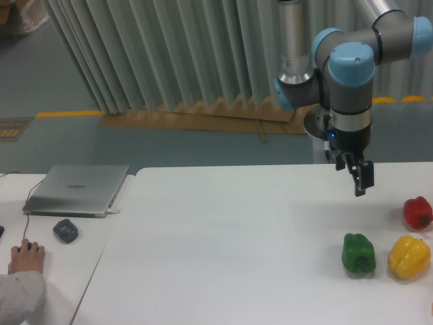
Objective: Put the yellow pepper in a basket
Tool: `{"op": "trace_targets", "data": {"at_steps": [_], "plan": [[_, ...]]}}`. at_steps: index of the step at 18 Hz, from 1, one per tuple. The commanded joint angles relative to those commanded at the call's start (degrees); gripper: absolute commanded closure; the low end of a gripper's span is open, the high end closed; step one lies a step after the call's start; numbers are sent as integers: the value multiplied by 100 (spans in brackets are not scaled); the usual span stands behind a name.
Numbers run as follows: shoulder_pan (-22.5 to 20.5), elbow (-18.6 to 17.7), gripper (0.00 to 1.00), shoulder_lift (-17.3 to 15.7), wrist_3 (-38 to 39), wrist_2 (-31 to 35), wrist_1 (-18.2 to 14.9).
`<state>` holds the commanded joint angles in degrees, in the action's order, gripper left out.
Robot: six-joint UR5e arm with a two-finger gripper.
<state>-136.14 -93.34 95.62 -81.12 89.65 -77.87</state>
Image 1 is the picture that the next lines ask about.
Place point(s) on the silver closed laptop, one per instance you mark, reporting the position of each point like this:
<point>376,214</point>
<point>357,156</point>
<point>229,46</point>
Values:
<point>77,191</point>

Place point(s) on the green bell pepper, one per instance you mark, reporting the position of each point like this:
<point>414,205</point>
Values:
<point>358,255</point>

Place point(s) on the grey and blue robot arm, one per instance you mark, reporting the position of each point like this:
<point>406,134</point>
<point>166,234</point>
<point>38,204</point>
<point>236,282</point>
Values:
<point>352,67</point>

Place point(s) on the red bell pepper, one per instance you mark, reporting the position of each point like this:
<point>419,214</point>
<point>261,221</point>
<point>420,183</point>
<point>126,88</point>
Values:
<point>417,213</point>

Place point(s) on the grey folding curtain screen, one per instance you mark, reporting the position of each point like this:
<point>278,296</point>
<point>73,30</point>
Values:
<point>153,54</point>

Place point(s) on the yellow bell pepper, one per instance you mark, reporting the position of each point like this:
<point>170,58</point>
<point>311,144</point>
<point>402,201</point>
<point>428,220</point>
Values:
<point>409,257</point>

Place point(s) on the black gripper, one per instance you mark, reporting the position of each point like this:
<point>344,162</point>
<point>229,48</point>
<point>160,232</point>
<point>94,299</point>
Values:
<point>351,145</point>

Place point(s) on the white usb plug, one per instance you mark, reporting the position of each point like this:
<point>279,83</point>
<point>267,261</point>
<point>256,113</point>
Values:
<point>112,212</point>

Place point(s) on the person's hand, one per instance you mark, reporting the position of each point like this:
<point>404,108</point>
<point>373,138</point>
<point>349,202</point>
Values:
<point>27,261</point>

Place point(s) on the brown cardboard sheet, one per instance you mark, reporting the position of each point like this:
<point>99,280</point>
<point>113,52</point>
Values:
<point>240,117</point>

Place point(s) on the grey sleeved forearm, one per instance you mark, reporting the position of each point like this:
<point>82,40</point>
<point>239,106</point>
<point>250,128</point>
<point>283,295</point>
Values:
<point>22,294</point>

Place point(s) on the dark grey small device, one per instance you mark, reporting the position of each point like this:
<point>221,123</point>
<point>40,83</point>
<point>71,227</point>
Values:
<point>66,231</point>

